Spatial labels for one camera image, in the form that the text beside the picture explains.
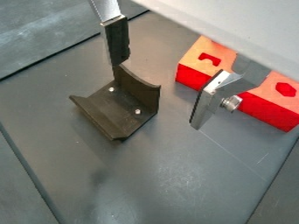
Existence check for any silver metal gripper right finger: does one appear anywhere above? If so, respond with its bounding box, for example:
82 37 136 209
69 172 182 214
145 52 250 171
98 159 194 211
189 54 270 130

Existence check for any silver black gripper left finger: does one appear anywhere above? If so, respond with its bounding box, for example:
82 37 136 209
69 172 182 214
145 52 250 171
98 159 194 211
88 0 130 67

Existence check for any red shape sorter board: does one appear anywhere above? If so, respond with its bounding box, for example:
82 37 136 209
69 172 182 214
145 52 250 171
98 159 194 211
174 36 299 132

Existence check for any black curved holder stand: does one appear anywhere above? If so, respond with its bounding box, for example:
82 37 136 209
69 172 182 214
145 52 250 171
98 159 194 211
69 65 161 140

